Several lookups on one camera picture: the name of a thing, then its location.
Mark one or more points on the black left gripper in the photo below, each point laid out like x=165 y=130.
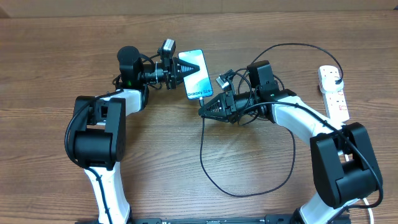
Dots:
x=176 y=76

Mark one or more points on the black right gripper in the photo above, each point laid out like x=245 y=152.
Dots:
x=226 y=102

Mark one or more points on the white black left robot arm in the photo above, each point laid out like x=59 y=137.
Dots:
x=95 y=138

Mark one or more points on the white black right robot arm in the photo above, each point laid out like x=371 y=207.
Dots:
x=346 y=174

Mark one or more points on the white charger plug adapter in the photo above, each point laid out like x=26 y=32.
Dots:
x=330 y=84

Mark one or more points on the white extension socket strip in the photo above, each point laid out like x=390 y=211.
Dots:
x=334 y=102

